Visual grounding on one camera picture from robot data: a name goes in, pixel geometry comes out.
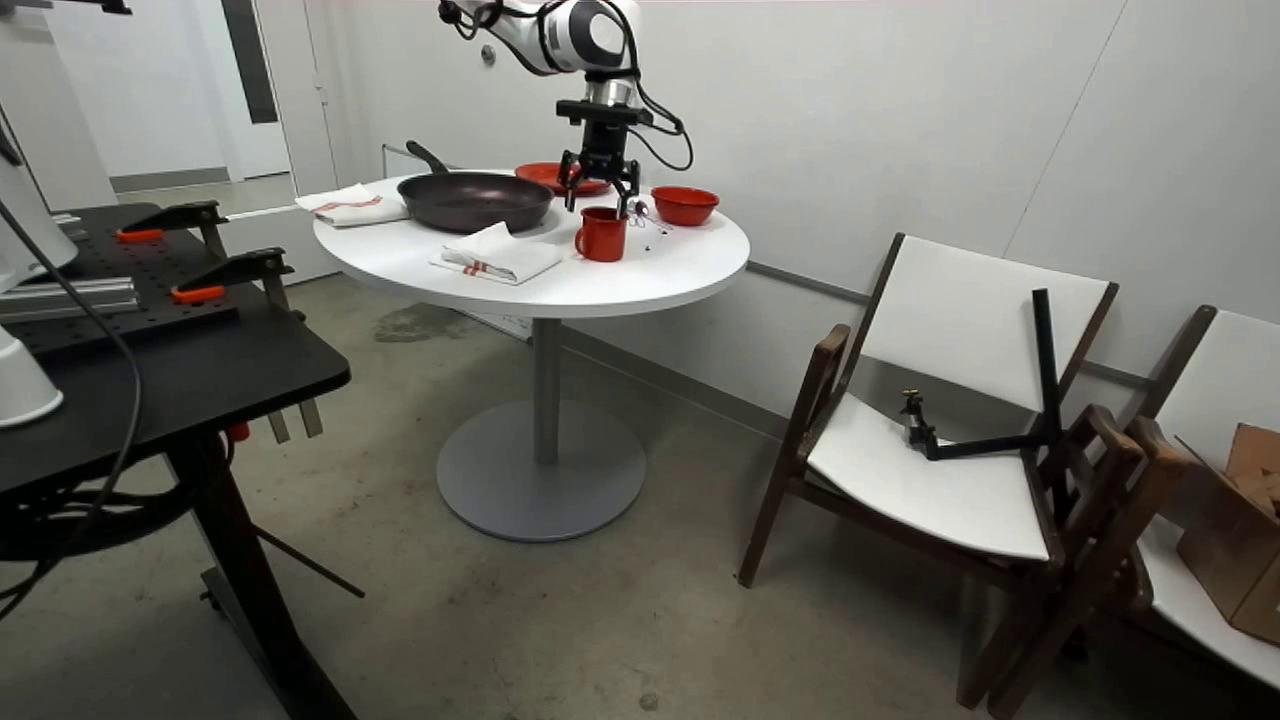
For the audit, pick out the white towel red stripes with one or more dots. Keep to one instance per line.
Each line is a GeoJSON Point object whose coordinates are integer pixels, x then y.
{"type": "Point", "coordinates": [496, 252]}
{"type": "Point", "coordinates": [353, 206]}

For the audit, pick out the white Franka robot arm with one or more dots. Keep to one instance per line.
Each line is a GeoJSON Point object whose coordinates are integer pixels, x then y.
{"type": "Point", "coordinates": [560, 34]}

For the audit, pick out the white door narrow window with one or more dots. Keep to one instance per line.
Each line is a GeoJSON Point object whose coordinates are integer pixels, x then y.
{"type": "Point", "coordinates": [301, 83]}

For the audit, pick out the red bowl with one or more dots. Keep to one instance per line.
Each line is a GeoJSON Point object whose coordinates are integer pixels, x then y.
{"type": "Point", "coordinates": [685, 206]}

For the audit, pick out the black frying pan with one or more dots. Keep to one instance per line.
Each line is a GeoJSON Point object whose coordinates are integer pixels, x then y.
{"type": "Point", "coordinates": [475, 201]}

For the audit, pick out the black robot desk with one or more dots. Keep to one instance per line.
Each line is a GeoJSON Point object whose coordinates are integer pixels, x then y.
{"type": "Point", "coordinates": [200, 374]}

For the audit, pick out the brown cardboard box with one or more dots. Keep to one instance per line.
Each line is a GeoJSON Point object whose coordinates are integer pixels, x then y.
{"type": "Point", "coordinates": [1232, 532]}

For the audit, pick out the small dark red object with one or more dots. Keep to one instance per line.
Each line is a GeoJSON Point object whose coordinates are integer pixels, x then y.
{"type": "Point", "coordinates": [647, 218]}

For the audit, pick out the red plate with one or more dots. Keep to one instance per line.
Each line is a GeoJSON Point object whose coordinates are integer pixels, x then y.
{"type": "Point", "coordinates": [540, 172]}

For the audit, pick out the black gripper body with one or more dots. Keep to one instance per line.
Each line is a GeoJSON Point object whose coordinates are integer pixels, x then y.
{"type": "Point", "coordinates": [608, 141]}

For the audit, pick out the round white pedestal table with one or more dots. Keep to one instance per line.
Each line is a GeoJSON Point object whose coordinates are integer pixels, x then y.
{"type": "Point", "coordinates": [547, 385]}

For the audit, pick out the black metal stand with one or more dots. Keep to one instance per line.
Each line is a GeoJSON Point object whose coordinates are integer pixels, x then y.
{"type": "Point", "coordinates": [1043, 402]}

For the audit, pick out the wooden chair white cushions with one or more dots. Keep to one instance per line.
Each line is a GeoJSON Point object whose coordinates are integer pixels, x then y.
{"type": "Point", "coordinates": [934, 464]}
{"type": "Point", "coordinates": [1226, 374]}

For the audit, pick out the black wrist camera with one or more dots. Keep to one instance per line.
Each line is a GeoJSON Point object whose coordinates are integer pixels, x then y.
{"type": "Point", "coordinates": [601, 114]}

